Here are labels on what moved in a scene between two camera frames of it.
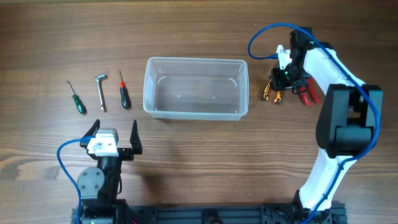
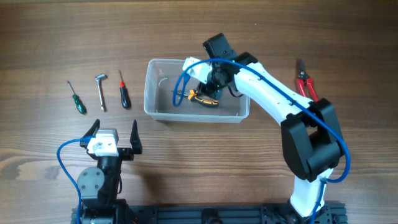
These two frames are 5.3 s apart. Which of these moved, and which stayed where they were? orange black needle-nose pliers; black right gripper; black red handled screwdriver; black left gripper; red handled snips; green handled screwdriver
Moved: orange black needle-nose pliers; black right gripper
Stayed: red handled snips; green handled screwdriver; black left gripper; black red handled screwdriver
